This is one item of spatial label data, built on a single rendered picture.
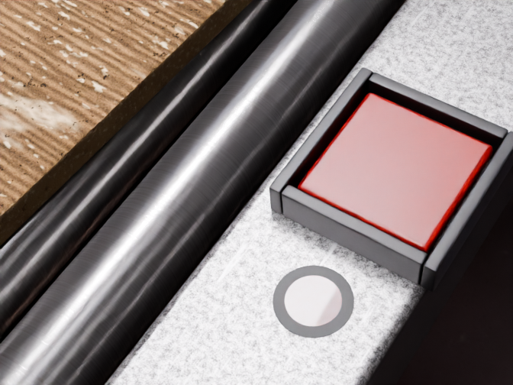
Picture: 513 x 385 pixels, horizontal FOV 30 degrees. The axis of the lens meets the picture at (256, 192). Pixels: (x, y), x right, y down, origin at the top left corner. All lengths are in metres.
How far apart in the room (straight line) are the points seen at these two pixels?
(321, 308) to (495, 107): 0.13
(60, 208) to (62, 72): 0.06
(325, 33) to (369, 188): 0.10
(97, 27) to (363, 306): 0.18
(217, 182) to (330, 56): 0.09
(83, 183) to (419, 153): 0.14
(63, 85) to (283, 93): 0.10
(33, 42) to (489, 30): 0.21
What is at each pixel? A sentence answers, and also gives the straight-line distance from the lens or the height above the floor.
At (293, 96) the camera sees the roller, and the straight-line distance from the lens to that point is 0.44.
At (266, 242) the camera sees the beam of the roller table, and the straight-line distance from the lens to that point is 0.39.
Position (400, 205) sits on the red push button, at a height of 0.93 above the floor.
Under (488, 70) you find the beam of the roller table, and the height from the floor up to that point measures 0.91.
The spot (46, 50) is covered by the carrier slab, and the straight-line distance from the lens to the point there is 0.45.
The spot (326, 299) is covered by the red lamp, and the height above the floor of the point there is 0.92.
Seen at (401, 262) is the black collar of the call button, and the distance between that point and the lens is 0.37.
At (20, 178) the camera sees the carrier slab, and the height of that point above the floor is 0.94.
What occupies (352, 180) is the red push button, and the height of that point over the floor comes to 0.93.
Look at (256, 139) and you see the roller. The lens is 0.42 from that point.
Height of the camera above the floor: 1.25
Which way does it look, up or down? 55 degrees down
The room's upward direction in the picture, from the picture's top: 7 degrees counter-clockwise
